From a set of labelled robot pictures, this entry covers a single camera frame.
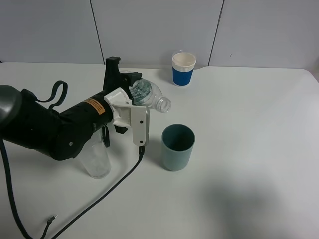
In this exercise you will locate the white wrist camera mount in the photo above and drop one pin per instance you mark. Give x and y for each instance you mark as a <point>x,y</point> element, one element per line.
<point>125,114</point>

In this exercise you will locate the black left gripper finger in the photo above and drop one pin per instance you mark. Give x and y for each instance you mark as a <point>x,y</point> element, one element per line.
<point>112,78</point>
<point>131,77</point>

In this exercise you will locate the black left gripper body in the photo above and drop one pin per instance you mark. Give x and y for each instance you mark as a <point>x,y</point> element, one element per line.
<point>93,111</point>

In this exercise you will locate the teal green plastic cup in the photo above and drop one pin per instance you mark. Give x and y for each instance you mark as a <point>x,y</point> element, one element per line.
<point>177,142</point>

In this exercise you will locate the clear bottle with green label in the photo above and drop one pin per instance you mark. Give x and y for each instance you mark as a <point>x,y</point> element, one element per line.
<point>146,93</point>

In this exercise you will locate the tall clear drinking glass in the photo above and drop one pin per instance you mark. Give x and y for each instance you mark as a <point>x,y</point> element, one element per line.
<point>94,157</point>

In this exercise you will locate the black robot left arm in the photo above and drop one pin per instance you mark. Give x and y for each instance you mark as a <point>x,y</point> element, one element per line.
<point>25,122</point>

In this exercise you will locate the blue and white paper cup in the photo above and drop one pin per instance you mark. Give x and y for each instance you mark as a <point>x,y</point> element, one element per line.
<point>183,64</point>

